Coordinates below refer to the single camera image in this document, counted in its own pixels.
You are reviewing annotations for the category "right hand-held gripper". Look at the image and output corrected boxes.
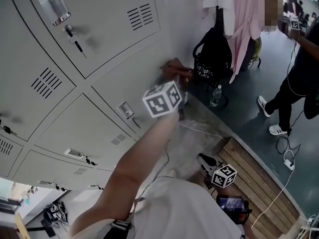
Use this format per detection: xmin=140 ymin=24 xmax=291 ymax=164
xmin=198 ymin=153 xmax=238 ymax=190

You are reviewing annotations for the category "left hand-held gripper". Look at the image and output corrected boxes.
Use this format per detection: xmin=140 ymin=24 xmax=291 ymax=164
xmin=142 ymin=74 xmax=189 ymax=121

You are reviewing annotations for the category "orange-brown knitted cloth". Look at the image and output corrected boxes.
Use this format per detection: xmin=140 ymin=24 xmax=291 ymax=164
xmin=160 ymin=58 xmax=194 ymax=82

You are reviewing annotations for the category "grey metal locker door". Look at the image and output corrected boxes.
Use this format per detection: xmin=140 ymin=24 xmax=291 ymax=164
xmin=91 ymin=38 xmax=186 ymax=140

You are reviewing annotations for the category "person's left forearm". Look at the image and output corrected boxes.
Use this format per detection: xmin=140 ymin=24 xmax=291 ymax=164
xmin=109 ymin=112 xmax=180 ymax=186

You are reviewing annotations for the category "grey metal locker bank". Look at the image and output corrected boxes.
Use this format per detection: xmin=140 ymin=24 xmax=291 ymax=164
xmin=0 ymin=0 xmax=204 ymax=193

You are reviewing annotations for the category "clear water bottle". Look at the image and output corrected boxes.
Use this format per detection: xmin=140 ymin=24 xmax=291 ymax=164
xmin=210 ymin=84 xmax=223 ymax=107

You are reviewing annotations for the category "black screen device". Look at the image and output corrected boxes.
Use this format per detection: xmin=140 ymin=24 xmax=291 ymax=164
xmin=216 ymin=195 xmax=252 ymax=225

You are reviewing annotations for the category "black tote bag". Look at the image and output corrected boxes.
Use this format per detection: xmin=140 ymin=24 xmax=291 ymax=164
xmin=193 ymin=27 xmax=232 ymax=84

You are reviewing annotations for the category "wooden plank platform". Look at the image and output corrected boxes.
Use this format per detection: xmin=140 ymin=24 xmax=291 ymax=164
xmin=216 ymin=137 xmax=300 ymax=236

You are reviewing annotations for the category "person's white shirt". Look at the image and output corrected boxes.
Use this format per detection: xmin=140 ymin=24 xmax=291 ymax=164
xmin=129 ymin=175 xmax=250 ymax=239

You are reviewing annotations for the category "black coat rack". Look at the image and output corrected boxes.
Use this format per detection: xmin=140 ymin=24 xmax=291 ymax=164
xmin=194 ymin=5 xmax=230 ymax=108

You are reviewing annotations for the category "yellow-green bag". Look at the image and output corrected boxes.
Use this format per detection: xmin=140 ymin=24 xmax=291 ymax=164
xmin=249 ymin=37 xmax=262 ymax=68

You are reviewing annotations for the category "pink hanging garment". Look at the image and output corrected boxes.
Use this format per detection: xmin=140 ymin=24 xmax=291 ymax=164
xmin=228 ymin=0 xmax=266 ymax=84

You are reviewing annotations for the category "wooden table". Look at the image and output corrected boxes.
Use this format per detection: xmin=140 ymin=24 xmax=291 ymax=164
xmin=13 ymin=212 xmax=31 ymax=239

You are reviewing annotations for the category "white floor cable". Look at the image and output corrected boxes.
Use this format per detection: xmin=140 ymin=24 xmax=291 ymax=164
xmin=178 ymin=122 xmax=230 ymax=142

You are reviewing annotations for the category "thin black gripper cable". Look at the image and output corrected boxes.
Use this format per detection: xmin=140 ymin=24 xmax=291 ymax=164
xmin=138 ymin=138 xmax=171 ymax=201

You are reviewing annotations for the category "white power strip with cable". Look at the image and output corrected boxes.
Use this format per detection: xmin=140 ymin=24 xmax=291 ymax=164
xmin=250 ymin=149 xmax=297 ymax=230

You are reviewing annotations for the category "black floor cable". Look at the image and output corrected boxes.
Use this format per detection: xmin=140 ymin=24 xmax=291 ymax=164
xmin=276 ymin=110 xmax=305 ymax=156

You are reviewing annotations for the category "black shoulder strap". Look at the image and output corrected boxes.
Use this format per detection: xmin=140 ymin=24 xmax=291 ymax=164
xmin=107 ymin=218 xmax=133 ymax=239

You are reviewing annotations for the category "pile of grippers and cables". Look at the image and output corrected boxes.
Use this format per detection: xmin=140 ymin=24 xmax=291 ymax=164
xmin=42 ymin=201 xmax=68 ymax=230

